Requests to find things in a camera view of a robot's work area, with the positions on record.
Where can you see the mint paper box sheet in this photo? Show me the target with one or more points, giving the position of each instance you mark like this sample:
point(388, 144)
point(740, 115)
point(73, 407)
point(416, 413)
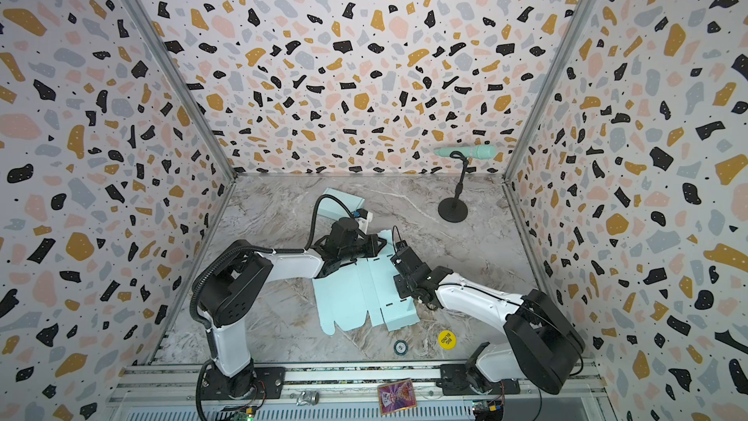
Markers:
point(333, 210)

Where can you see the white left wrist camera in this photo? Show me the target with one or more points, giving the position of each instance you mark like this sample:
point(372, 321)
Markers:
point(363, 218)

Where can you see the aluminium corner post left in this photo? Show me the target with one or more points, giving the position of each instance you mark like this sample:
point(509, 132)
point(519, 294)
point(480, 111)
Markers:
point(159, 51)

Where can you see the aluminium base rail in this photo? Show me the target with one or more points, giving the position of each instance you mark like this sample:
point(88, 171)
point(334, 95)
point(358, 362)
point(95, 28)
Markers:
point(348, 391)

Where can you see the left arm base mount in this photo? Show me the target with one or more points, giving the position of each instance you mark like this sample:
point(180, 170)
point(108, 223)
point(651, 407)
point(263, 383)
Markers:
point(250, 384)

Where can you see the dark round tape roll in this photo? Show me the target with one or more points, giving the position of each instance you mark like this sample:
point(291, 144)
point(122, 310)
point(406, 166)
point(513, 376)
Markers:
point(401, 348)

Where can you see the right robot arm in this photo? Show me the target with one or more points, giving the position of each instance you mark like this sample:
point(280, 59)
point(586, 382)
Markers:
point(543, 346)

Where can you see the purple snack packet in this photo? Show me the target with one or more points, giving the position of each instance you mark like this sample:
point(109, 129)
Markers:
point(396, 396)

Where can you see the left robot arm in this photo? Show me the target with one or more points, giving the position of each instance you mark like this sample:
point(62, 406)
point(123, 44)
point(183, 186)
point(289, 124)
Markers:
point(225, 291)

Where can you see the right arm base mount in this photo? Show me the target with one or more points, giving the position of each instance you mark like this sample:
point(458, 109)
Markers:
point(492, 370)

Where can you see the yellow round sticker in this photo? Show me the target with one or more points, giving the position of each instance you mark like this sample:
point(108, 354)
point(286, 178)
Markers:
point(447, 340)

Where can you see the aluminium corner post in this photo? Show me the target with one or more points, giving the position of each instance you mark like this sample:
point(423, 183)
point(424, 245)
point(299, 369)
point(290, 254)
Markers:
point(159, 51)
point(563, 54)

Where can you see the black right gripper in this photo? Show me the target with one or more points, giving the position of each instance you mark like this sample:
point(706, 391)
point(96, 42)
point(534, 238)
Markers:
point(403, 260)

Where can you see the black round-base stand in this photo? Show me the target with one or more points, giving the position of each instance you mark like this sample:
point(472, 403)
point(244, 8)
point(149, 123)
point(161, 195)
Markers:
point(453, 209)

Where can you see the aluminium corner post right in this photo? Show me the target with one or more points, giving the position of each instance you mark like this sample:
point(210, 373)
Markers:
point(563, 54)

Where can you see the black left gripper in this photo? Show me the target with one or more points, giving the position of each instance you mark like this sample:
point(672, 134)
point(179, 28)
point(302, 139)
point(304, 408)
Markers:
point(373, 243)

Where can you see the mint box sheets stack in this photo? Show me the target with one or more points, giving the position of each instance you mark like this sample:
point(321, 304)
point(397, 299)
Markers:
point(364, 292)

